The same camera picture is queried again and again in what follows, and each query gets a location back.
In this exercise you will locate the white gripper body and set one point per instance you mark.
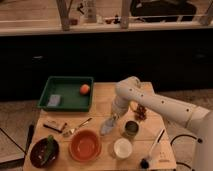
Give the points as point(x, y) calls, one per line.
point(119, 107)

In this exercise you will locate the grey blue towel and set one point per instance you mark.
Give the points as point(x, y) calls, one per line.
point(107, 126)

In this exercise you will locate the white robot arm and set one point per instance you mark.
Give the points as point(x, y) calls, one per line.
point(196, 119)

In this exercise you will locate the brown dried food pile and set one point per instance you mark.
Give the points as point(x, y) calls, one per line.
point(140, 112)

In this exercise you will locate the green metal can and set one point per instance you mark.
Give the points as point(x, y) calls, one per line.
point(131, 129)

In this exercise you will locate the orange fruit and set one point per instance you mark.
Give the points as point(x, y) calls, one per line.
point(84, 89)

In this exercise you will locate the white cup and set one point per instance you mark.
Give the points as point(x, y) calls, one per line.
point(122, 148)

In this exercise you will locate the orange bowl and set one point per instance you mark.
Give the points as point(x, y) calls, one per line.
point(85, 146)

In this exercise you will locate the green plastic tray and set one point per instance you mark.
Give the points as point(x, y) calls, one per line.
point(68, 88)

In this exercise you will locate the grey sponge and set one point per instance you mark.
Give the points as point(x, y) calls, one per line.
point(54, 100)

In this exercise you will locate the green vegetable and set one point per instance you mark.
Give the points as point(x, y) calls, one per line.
point(49, 149)

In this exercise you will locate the dark brown plate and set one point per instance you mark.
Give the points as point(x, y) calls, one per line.
point(44, 152)

